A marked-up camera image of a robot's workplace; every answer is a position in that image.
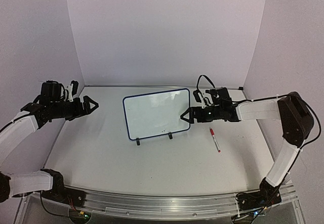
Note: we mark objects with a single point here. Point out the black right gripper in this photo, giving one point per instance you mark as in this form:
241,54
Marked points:
194,115

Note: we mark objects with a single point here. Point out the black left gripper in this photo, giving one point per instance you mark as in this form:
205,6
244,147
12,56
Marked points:
79,111

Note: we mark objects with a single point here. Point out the white marker pen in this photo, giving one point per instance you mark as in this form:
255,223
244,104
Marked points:
216,144

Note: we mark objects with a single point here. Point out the red marker cap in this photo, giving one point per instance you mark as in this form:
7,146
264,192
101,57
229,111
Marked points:
211,131

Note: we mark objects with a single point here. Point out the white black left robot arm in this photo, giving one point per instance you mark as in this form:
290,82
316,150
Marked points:
55,101

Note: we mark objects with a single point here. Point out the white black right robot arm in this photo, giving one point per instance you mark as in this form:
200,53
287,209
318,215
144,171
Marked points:
296,116

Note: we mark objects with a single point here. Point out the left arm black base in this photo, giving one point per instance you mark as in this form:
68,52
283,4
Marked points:
62,194

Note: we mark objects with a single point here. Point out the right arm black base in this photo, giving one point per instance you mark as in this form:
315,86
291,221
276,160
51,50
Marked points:
266,196

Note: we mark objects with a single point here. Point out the blue-framed whiteboard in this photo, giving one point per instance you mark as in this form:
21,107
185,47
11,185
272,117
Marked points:
156,114

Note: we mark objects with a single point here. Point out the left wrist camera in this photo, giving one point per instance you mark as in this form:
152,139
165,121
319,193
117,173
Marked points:
70,91

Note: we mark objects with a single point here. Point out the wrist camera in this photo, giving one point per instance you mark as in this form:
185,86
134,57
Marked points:
198,96
70,91

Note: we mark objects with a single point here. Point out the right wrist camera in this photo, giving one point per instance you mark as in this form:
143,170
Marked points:
198,96

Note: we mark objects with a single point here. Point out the aluminium front rail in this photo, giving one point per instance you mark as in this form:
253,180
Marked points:
189,207

